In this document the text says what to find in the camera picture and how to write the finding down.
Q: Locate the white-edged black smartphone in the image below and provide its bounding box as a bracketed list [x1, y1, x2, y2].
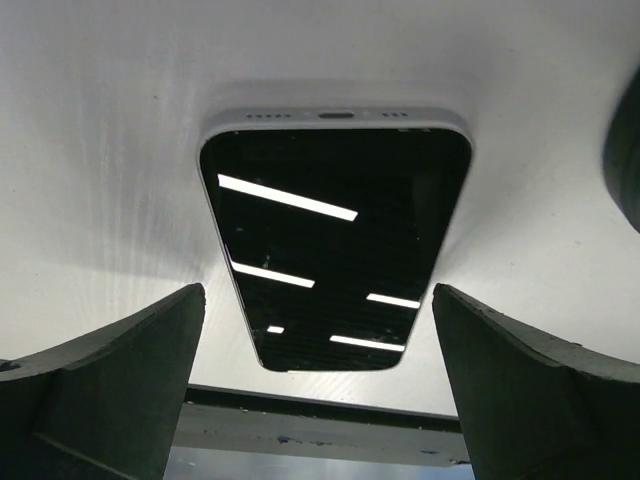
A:
[198, 106, 473, 372]

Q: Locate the black round-base phone stand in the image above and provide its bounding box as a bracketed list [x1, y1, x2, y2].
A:
[602, 70, 639, 231]

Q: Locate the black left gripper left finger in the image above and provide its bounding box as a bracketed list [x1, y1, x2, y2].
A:
[1, 283, 206, 479]

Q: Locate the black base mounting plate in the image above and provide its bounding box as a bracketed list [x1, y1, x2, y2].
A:
[174, 385, 470, 467]

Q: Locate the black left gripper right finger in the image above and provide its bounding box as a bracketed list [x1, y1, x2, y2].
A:
[432, 284, 639, 479]

